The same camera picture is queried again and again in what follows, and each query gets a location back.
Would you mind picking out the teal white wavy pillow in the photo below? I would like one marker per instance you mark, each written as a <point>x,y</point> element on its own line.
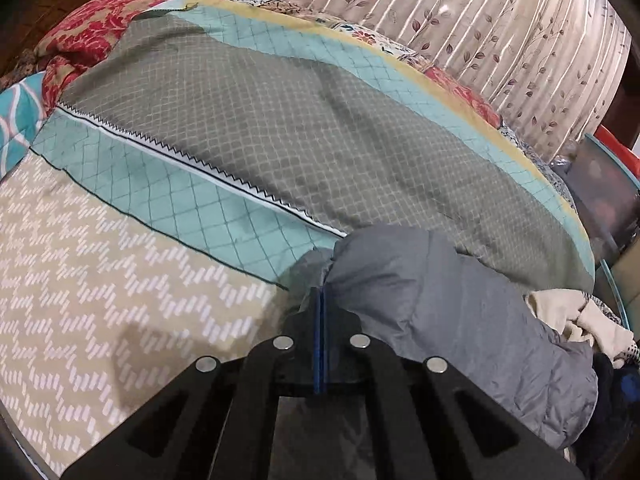
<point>20,115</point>

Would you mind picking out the leaf print curtain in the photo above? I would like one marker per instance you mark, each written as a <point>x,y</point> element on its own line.
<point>450,20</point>

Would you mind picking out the cream fleece cloth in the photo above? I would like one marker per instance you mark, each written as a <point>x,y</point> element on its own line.
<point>575,315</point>

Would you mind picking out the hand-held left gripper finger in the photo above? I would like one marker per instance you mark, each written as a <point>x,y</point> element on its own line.
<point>323,340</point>
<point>318,340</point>

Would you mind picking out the red floral pillow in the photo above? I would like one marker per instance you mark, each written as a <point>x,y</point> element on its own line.
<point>110,25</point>

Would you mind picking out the clear plastic storage box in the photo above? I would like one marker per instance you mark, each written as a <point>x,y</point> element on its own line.
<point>600,195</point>

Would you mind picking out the floral patchwork quilt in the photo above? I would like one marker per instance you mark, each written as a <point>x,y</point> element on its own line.
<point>450,85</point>

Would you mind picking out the red box lid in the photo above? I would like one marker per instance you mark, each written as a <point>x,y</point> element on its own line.
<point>617,147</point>

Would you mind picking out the black cloth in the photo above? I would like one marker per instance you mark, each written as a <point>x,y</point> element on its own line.
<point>617,380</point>

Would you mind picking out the patterned teal beige bedspread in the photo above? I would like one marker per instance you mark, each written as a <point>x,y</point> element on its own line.
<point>250,135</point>

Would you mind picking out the grey puffer jacket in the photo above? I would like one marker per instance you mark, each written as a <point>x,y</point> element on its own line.
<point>450,300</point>

